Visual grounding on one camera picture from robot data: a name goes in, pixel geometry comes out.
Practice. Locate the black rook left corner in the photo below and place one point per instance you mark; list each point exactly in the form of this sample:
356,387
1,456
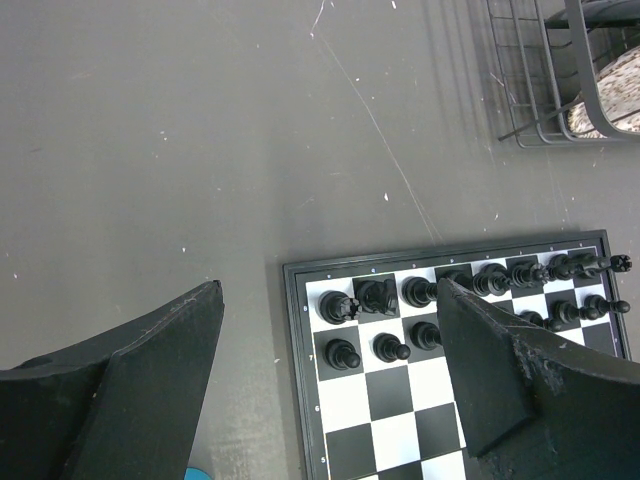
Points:
336,307

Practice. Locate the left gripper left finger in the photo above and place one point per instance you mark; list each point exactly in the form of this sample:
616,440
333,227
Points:
124,404

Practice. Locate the black wire dish rack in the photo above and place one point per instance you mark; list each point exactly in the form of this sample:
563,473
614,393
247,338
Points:
545,72

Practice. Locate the black bishop left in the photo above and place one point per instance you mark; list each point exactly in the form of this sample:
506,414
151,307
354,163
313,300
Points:
419,292

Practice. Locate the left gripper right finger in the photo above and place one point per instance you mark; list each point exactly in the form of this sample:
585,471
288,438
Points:
532,404

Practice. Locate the black knight left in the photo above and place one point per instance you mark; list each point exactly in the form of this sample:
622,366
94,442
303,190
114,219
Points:
378,297

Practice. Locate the black white chess board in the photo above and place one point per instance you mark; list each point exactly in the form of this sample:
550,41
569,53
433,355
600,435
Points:
399,420

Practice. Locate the black pawn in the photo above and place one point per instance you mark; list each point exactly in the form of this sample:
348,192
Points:
388,348
425,336
341,355

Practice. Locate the speckled ceramic plate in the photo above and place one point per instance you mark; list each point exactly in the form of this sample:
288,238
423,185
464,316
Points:
618,88

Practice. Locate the blue plastic tray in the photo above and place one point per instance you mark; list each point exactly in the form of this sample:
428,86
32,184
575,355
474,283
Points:
192,473

